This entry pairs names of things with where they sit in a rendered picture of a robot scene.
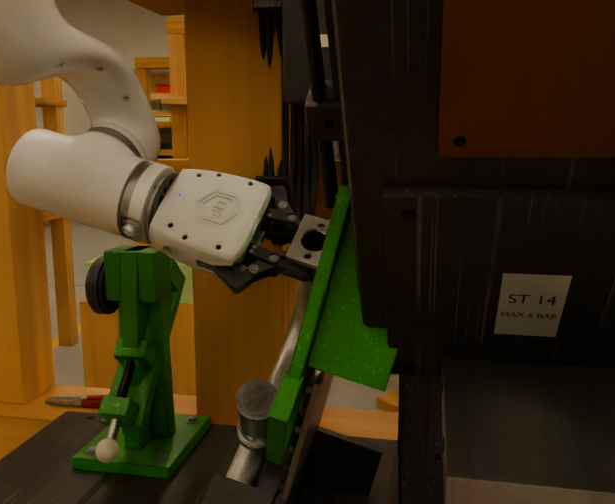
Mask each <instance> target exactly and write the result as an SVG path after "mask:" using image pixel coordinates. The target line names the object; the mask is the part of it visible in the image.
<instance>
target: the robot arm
mask: <svg viewBox="0 0 615 504"><path fill-rule="evenodd" d="M55 76H57V77H59V78H61V79H62V80H63V81H65V82H66V83H67V84H68V85H69V86H70V87H71V88H72V89H73V90H74V92H75V93H76V95H77V96H78V98H79V99H80V101H81V103H82V104H83V106H84V108H85V110H86V112H87V114H88V116H89V119H90V122H91V128H90V129H89V130H88V131H87V132H86V133H84V134H81V135H74V136H70V135H63V134H60V133H56V132H53V131H50V130H47V129H42V128H36V129H33V130H30V131H28V132H27V133H25V134H24V135H23V136H22V137H21V138H20V139H19V140H18V141H17V143H16V144H15V146H14V147H13V149H12V151H11V154H10V156H9V159H8V163H7V168H6V184H7V188H8V191H9V193H10V195H11V197H12V198H13V199H14V200H15V201H16V202H17V203H19V204H22V205H25V206H28V207H31V208H34V209H37V210H41V211H44V212H47V213H50V214H53V215H56V216H59V217H62V218H66V219H69V220H72V221H75V222H78V223H81V224H84V225H87V226H91V227H94V228H97V229H100V230H103V231H106V232H109V233H112V234H115V235H119V236H122V237H125V238H128V239H131V240H133V241H137V242H140V243H143V244H146V245H151V244H152V246H153V247H154V248H156V249H157V250H159V251H161V252H162V253H164V254H166V255H168V256H169V257H171V258H173V259H175V260H177V261H179V262H181V263H183V264H185V265H187V266H190V267H192V268H194V269H197V270H199V271H202V272H204V273H207V274H209V275H212V276H215V277H218V278H220V279H221V280H222V281H223V282H224V283H225V284H226V285H227V286H228V287H229V288H230V289H231V290H232V291H233V292H234V293H236V294H239V293H241V292H242V291H243V290H245V289H246V288H248V287H249V286H250V285H252V283H253V282H257V281H260V280H262V279H265V278H267V277H277V276H278V275H279V274H281V275H285V276H288V277H291V278H294V279H297V280H300V281H303V282H308V281H310V282H313V281H314V277H315V274H316V270H315V269H312V268H309V267H305V266H302V265H299V264H296V263H293V262H289V261H286V254H287V252H288V251H283V252H282V254H281V255H280V254H277V253H275V252H273V251H271V250H268V249H266V248H264V247H261V246H259V245H260V243H261V240H262V238H263V236H264V234H265V232H269V233H274V234H278V235H283V236H288V237H293V238H294V236H295V234H296V232H297V230H298V228H299V226H300V223H301V220H298V216H297V214H296V213H294V212H293V211H292V209H291V207H290V206H289V204H288V201H287V195H286V190H285V188H284V187H283V186H275V187H270V186H269V185H267V184H265V183H262V182H259V181H255V180H252V179H248V178H244V177H240V176H235V175H230V174H226V173H221V172H215V171H208V170H199V169H183V170H182V171H181V172H180V174H177V173H176V171H175V170H174V169H173V168H172V167H169V166H166V165H163V164H159V163H156V162H155V161H156V160H157V158H158V155H159V152H160V146H161V143H160V134H159V130H158V126H157V123H156V120H155V118H154V115H153V112H152V109H151V107H150V104H149V102H148V99H147V97H146V94H145V92H144V90H143V88H142V85H141V83H140V81H139V79H138V77H137V76H136V74H135V72H134V70H133V69H132V68H131V66H130V65H129V63H128V62H127V61H126V60H125V59H124V58H123V57H122V56H121V55H120V54H119V53H118V52H117V51H116V50H114V49H113V48H112V47H111V46H109V45H107V44H106V43H104V42H103V41H101V40H99V39H97V38H95V37H93V36H91V35H89V34H87V33H85V32H82V31H80V30H78V29H76V28H75V27H73V26H71V25H70V24H69V23H68V22H67V21H66V20H65V19H64V18H63V17H62V15H61V14H60V12H59V10H58V8H57V5H56V3H55V1H54V0H0V85H3V86H20V85H26V84H30V83H33V82H37V81H40V80H43V79H47V78H51V77H55ZM269 203H273V204H275V206H276V209H274V208H270V207H267V206H268V204H269Z"/></svg>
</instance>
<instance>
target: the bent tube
mask: <svg viewBox="0 0 615 504"><path fill-rule="evenodd" d="M329 223H330V221H328V220H325V219H322V218H318V217H315V216H312V215H308V214H305V215H304V217H303V219H302V221H301V223H300V226H299V228H298V230H297V232H296V234H295V236H294V239H293V241H292V243H291V245H290V247H289V249H288V252H287V254H286V261H289V262H293V263H296V264H299V265H302V266H305V267H309V268H312V269H315V270H317V266H318V263H319V259H320V255H321V252H322V248H323V245H324V241H325V237H326V234H327V230H328V226H329ZM320 226H322V227H324V228H319V227H320ZM305 258H308V259H305ZM312 285H313V282H310V281H308V282H303V281H300V280H299V283H298V291H297V296H296V301H295V306H294V310H293V314H292V317H291V321H290V324H289V328H288V331H287V334H286V337H285V340H284V343H283V346H282V348H281V351H280V354H279V356H278V359H277V361H276V364H275V366H274V368H273V370H272V373H271V375H270V377H269V379H268V382H269V383H271V384H272V385H273V386H274V387H275V388H276V389H277V391H278V389H279V386H280V384H281V381H282V379H283V376H284V374H285V372H286V371H289V368H290V365H291V361H292V357H293V354H294V350H295V347H296V343H297V339H298V336H299V332H300V328H301V325H302V321H303V317H304V314H305V310H306V306H307V303H308V299H309V296H310V292H311V288H312ZM265 460H266V449H265V450H263V451H250V450H248V449H246V448H244V447H243V446H242V445H241V444H240V445H239V447H238V449H237V451H236V454H235V456H234V458H233V460H232V463H231V465H230V467H229V469H228V472H227V474H226V476H225V477H228V478H231V479H234V480H236V481H239V482H242V483H245V484H247V485H250V486H253V487H255V485H256V482H257V480H258V477H259V475H260V473H261V470H262V468H263V465H264V463H265Z"/></svg>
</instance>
